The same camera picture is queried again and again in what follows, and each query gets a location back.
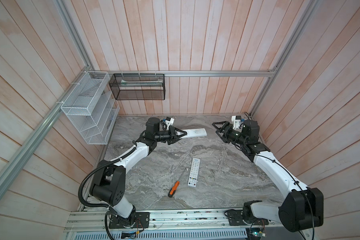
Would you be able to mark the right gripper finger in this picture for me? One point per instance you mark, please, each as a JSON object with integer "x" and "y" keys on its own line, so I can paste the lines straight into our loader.
{"x": 220, "y": 125}
{"x": 225, "y": 137}

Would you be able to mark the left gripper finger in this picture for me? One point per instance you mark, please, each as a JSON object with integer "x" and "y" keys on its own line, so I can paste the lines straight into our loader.
{"x": 175, "y": 138}
{"x": 177, "y": 132}

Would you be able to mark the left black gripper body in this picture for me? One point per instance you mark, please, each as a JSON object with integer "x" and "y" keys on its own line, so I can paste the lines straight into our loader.
{"x": 162, "y": 136}

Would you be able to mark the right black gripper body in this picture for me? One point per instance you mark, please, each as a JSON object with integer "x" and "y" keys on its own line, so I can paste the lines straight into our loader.
{"x": 234, "y": 136}

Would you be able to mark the white remote control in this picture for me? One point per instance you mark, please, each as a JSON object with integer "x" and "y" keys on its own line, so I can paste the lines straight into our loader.
{"x": 194, "y": 172}
{"x": 195, "y": 133}

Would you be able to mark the orange handled screwdriver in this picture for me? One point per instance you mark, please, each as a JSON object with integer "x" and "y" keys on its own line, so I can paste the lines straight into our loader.
{"x": 175, "y": 186}

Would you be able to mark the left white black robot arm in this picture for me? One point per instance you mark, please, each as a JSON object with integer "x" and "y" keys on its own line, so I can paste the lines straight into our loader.
{"x": 109, "y": 177}

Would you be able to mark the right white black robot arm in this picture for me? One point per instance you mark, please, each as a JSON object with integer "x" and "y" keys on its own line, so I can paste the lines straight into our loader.
{"x": 302, "y": 207}

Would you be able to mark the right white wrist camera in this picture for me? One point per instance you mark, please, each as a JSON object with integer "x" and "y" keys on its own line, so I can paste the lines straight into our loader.
{"x": 236, "y": 121}

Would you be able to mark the black wire mesh basket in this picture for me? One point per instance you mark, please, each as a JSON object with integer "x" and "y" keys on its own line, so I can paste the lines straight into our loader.
{"x": 138, "y": 87}

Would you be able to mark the horizontal aluminium frame bar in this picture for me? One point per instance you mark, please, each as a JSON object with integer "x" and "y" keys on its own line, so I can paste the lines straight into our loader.
{"x": 197, "y": 73}

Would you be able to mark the white wire mesh shelf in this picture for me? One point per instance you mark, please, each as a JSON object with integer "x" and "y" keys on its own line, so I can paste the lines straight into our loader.
{"x": 91, "y": 108}

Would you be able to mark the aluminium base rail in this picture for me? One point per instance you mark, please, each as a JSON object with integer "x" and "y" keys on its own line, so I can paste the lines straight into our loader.
{"x": 93, "y": 221}

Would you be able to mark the left aluminium frame bar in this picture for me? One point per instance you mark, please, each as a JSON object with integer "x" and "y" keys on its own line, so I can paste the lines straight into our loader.
{"x": 18, "y": 161}

